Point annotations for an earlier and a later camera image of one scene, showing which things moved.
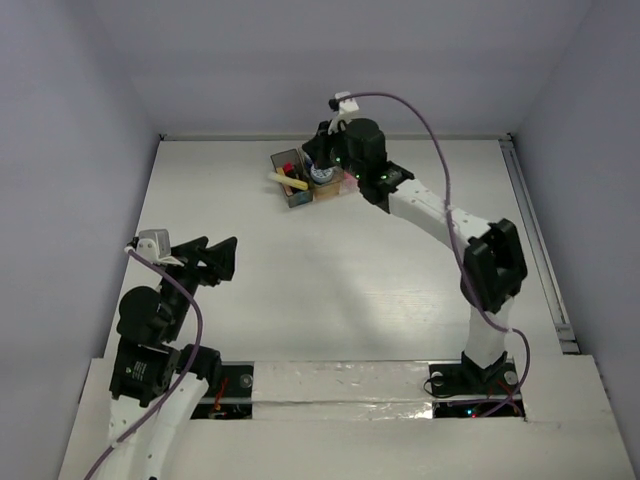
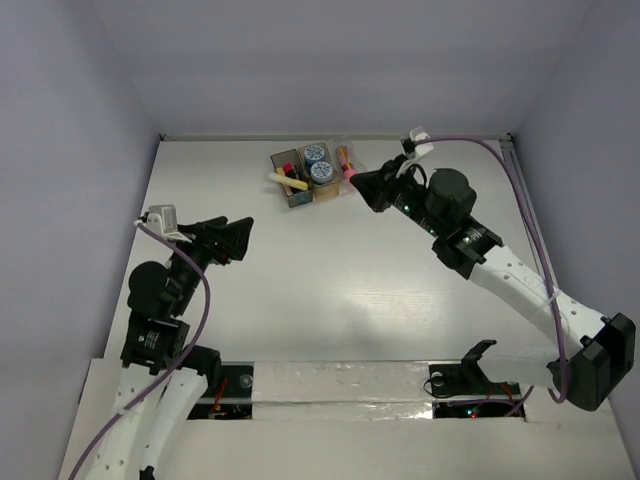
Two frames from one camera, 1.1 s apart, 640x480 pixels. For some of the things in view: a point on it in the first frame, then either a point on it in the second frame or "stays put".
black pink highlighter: x=289 y=169 stays put
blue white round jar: x=321 y=176 stays put
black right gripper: x=317 y=146 -> x=378 y=185
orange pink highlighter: x=285 y=187 stays put
